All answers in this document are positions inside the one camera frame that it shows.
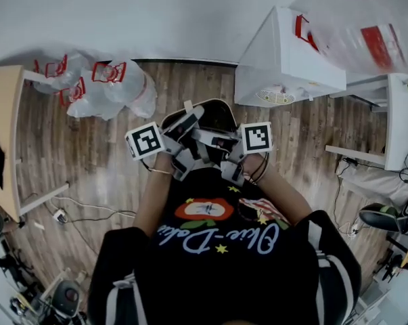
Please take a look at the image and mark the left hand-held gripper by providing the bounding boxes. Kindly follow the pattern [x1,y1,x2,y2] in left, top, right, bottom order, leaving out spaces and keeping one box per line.
[124,100,205,182]

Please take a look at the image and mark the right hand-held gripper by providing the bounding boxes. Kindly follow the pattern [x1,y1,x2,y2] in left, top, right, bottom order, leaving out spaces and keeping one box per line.
[192,122,274,186]

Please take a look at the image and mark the dark container with beige rim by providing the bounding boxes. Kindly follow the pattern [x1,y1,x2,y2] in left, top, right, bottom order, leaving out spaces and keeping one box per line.
[161,98,239,135]

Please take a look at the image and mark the person's right forearm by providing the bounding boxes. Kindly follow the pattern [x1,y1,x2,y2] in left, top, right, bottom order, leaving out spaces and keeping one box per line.
[243,152,313,228]

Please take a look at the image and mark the person's left forearm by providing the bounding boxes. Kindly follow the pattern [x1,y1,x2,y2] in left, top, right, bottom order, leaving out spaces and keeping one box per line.
[135,152,173,238]

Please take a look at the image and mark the black wrist bands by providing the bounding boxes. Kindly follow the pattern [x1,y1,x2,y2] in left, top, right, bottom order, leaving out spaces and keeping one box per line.
[246,152,270,185]

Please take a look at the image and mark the white round vented device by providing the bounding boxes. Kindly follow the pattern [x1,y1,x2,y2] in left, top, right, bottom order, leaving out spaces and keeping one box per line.
[255,85,296,106]

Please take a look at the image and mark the clear plastic bags red print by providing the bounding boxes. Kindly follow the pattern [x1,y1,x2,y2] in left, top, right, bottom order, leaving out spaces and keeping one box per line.
[32,48,158,120]

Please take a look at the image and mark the white cabinet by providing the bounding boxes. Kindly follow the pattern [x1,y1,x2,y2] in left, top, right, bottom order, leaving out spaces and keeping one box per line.
[233,5,347,107]

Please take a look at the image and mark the grey cloth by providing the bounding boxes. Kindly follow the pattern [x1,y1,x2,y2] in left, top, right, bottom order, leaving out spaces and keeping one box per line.
[334,160,408,211]

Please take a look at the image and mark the white charger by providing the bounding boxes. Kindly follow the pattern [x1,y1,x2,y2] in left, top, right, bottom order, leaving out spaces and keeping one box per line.
[338,220,362,239]

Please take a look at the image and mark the person's black printed shirt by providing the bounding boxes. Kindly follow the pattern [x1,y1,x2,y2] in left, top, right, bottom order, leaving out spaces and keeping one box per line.
[87,165,363,325]

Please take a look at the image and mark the black office chair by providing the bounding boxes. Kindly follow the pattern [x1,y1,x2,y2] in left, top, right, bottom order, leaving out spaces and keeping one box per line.
[358,200,408,240]

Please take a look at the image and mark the large clear plastic bag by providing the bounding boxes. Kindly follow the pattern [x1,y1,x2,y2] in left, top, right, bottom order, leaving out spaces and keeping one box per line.
[288,0,408,78]

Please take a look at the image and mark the black tripod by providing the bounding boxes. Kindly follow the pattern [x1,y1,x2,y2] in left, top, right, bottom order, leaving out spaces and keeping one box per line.
[375,253,406,282]

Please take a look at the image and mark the beige table with white legs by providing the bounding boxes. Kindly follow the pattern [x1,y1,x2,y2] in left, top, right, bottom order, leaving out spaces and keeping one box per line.
[0,64,71,218]

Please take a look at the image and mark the grey round machine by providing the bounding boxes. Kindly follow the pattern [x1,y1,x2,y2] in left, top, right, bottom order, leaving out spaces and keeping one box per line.
[50,278,83,320]

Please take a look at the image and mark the white cable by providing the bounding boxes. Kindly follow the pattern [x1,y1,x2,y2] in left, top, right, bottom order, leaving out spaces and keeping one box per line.
[50,196,137,217]

